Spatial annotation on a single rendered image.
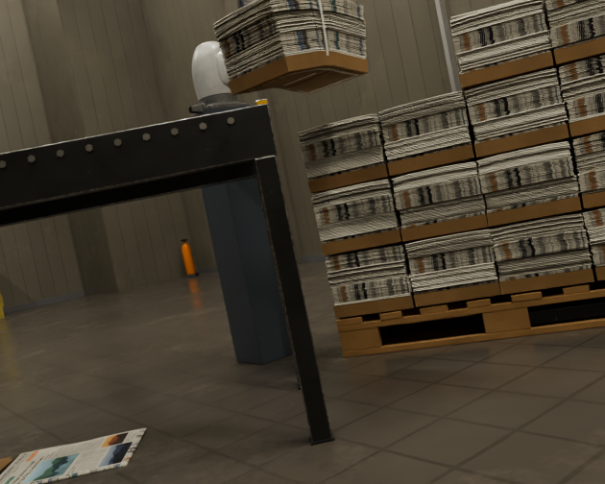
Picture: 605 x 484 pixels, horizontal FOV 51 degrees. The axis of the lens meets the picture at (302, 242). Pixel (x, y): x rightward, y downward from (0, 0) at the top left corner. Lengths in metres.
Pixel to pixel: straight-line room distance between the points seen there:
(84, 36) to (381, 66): 4.91
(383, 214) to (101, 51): 7.79
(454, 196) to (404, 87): 3.76
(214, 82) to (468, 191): 1.06
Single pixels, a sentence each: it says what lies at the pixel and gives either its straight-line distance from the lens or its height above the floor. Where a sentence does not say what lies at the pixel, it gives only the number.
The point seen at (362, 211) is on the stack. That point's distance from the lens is 2.22.
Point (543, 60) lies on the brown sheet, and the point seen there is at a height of 0.86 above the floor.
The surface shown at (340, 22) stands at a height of 1.10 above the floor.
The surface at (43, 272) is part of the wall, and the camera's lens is 10.35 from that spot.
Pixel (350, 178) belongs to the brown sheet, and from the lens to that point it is 2.23.
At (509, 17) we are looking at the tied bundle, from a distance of 2.22.
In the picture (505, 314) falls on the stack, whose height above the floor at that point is 0.08.
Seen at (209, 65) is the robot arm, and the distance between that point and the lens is 2.56.
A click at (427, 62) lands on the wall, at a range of 5.70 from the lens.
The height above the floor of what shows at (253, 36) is 1.08.
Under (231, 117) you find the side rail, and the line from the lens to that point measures 1.48.
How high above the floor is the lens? 0.53
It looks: 2 degrees down
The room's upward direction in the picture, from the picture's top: 11 degrees counter-clockwise
